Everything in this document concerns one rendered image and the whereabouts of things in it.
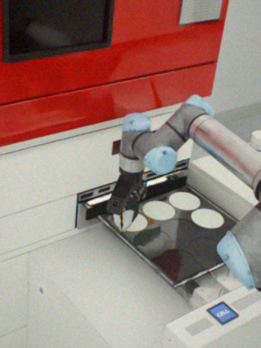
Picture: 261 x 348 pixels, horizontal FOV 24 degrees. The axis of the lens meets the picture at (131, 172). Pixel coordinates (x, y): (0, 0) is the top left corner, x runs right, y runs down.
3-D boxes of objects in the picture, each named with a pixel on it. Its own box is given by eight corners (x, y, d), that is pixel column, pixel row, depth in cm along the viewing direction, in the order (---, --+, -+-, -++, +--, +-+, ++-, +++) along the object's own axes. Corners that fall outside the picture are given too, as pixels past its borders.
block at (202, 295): (192, 297, 159) (193, 288, 158) (201, 293, 161) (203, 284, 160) (213, 316, 154) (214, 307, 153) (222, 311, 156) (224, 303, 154)
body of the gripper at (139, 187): (146, 198, 176) (151, 162, 170) (134, 213, 169) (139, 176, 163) (122, 190, 179) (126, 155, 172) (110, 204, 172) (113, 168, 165)
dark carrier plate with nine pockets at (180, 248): (102, 217, 183) (102, 215, 183) (186, 187, 203) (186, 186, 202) (175, 283, 161) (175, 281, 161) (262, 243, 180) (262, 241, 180)
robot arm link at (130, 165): (140, 163, 161) (113, 154, 163) (139, 177, 163) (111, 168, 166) (151, 151, 167) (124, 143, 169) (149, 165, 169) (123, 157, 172)
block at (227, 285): (214, 287, 164) (215, 278, 162) (222, 282, 166) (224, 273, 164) (234, 304, 159) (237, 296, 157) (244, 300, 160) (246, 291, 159)
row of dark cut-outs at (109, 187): (77, 200, 180) (78, 193, 179) (186, 165, 205) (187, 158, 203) (78, 201, 180) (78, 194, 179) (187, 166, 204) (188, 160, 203)
